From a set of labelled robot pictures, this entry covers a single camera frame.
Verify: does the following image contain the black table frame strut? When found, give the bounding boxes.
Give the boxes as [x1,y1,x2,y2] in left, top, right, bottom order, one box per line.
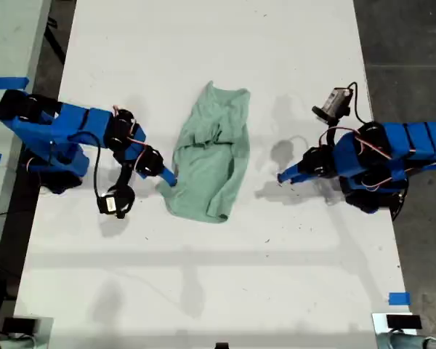
[43,14,68,67]

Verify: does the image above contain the square blue tape piece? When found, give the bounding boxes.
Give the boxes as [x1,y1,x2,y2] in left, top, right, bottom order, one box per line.
[388,292,411,306]

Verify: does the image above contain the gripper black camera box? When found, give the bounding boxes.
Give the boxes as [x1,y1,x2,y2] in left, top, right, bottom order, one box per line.
[311,86,352,123]
[96,185,137,220]

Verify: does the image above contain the camera black cable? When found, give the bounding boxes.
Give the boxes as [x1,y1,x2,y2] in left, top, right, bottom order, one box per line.
[67,131,103,199]
[347,81,366,125]

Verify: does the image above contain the small black box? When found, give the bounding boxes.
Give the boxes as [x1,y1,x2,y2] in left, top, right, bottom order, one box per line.
[2,317,38,334]
[386,314,422,330]

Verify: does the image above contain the arm base black cable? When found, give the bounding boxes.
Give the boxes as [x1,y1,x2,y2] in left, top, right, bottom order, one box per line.
[390,185,410,222]

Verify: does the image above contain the grey metal pipe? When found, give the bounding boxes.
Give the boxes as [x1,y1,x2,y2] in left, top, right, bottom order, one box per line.
[0,336,38,349]
[377,332,436,349]

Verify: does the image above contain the long blue tape strip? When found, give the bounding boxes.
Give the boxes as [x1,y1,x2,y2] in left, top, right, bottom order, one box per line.
[0,76,31,91]

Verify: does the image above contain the pale side table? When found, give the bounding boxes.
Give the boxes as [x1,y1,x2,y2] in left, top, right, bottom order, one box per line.
[0,0,52,272]

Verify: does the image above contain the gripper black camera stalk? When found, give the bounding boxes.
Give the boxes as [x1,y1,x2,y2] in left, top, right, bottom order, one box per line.
[114,161,134,190]
[324,118,341,147]

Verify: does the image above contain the pale green T-shirt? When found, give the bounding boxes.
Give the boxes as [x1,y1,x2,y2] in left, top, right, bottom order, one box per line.
[156,80,251,224]

